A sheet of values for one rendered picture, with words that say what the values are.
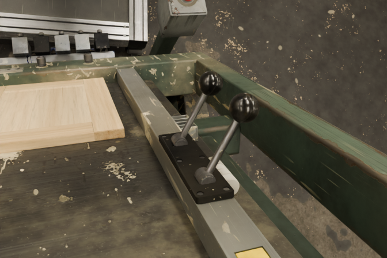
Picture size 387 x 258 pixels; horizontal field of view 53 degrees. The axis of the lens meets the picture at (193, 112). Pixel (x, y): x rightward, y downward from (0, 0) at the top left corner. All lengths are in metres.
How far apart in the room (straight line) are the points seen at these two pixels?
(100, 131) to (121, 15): 1.28
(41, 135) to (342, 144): 0.53
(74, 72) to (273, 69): 1.46
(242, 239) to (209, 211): 0.06
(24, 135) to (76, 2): 1.29
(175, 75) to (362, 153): 0.70
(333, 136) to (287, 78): 1.73
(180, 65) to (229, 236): 0.82
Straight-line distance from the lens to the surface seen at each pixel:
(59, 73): 1.13
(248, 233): 0.43
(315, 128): 0.69
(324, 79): 2.51
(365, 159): 0.60
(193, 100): 1.27
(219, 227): 0.44
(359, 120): 2.58
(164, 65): 1.16
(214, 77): 0.57
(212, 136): 0.89
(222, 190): 0.48
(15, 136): 0.78
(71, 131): 0.76
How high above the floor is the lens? 1.97
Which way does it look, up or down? 70 degrees down
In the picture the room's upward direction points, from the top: 49 degrees clockwise
